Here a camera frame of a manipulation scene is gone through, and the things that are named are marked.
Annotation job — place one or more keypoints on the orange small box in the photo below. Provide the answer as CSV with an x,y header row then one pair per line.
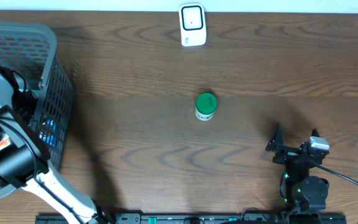
x,y
5,142

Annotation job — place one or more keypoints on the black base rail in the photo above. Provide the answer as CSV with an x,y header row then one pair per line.
x,y
135,218

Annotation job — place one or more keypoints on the grey plastic mesh basket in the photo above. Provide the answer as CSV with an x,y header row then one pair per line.
x,y
31,49

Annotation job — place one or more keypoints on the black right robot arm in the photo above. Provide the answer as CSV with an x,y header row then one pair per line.
x,y
304,193

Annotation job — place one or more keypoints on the white barcode scanner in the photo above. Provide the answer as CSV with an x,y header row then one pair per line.
x,y
192,25

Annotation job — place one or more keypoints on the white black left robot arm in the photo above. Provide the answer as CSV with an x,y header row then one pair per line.
x,y
30,127

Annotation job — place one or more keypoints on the blue Oreo cookie pack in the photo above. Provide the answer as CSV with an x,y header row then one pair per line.
x,y
48,132

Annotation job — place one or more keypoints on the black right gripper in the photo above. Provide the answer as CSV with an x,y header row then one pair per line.
x,y
277,140

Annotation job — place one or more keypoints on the green lid white jar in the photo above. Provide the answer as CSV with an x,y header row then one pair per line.
x,y
205,106

